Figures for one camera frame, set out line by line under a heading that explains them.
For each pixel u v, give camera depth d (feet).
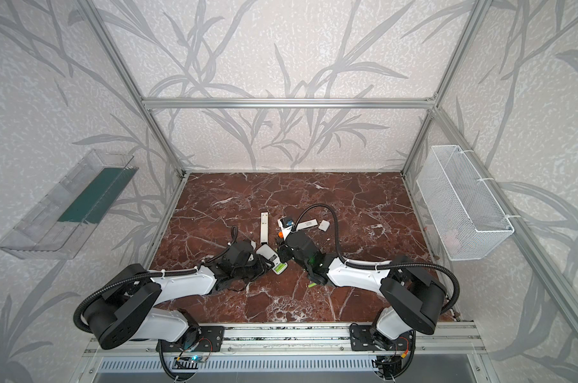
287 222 2.35
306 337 2.47
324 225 3.34
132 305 1.43
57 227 2.08
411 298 1.42
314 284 2.77
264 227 3.24
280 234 2.40
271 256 2.97
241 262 2.31
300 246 2.03
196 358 2.32
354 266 1.76
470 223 1.99
